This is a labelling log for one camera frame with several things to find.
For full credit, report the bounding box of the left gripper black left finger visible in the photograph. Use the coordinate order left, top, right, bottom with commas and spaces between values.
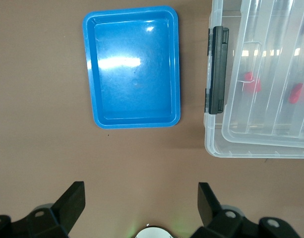
0, 181, 86, 238

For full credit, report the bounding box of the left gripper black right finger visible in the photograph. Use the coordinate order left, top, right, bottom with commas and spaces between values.
191, 182, 301, 238

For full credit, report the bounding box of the clear plastic storage box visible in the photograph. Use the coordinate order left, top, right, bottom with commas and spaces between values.
203, 0, 304, 159

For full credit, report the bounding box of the clear ribbed box lid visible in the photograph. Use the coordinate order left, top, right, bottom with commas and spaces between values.
221, 0, 304, 145

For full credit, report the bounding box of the brown table cover sheet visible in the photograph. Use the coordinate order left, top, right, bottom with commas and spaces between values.
0, 0, 304, 238

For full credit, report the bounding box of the blue plastic tray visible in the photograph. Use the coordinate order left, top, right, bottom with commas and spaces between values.
82, 5, 182, 129

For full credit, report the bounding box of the black box latch handle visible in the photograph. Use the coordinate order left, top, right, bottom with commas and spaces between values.
204, 26, 230, 115

